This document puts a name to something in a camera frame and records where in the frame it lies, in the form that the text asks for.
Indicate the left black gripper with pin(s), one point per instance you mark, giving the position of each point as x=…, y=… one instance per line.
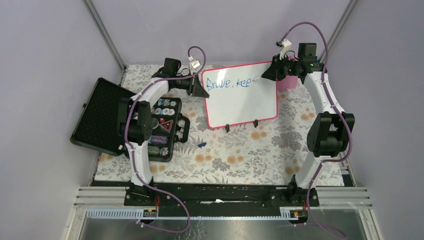
x=198, y=90

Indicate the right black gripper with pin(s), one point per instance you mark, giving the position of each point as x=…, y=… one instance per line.
x=274, y=73

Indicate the pink framed whiteboard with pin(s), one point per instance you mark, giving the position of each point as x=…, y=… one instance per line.
x=235, y=99

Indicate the blue marker cap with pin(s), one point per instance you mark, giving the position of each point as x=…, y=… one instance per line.
x=203, y=144

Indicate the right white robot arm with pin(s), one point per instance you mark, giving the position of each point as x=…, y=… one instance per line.
x=331, y=131

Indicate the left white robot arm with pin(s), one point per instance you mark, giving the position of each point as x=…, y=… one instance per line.
x=135, y=122

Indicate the pink eraser block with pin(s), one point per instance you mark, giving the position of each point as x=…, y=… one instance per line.
x=289, y=82

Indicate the floral table mat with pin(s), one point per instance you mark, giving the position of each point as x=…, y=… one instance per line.
x=269, y=154

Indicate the open black case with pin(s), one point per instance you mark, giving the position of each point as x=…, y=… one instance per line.
x=97, y=127

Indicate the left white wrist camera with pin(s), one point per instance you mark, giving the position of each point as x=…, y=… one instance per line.
x=193, y=64

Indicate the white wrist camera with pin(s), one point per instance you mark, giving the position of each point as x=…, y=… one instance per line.
x=284, y=46
x=193, y=64

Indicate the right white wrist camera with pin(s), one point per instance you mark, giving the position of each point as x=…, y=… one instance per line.
x=284, y=46

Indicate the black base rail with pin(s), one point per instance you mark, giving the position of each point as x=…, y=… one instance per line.
x=219, y=200

